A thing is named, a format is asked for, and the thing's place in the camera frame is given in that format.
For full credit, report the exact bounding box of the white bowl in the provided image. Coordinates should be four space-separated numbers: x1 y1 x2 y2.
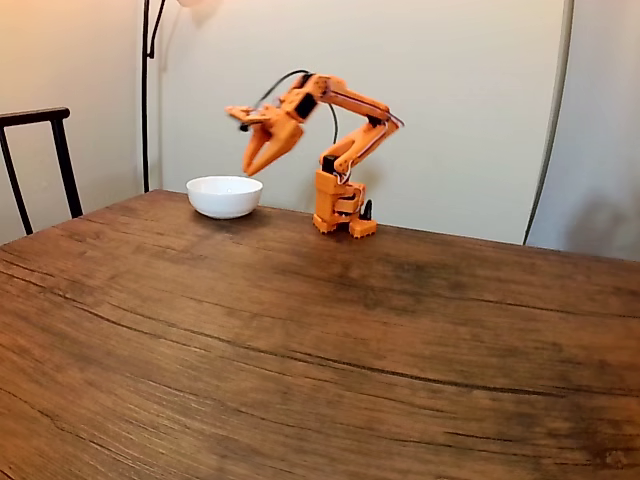
185 174 264 220

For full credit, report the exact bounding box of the black floor lamp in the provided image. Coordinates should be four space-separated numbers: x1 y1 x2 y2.
141 0 224 194

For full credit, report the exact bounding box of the black chair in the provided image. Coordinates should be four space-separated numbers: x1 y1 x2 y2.
0 106 85 236

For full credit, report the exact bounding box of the orange camera mount plate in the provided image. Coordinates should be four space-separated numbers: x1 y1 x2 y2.
224 103 274 133

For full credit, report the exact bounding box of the black camera cable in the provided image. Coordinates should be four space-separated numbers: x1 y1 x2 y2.
255 69 340 147

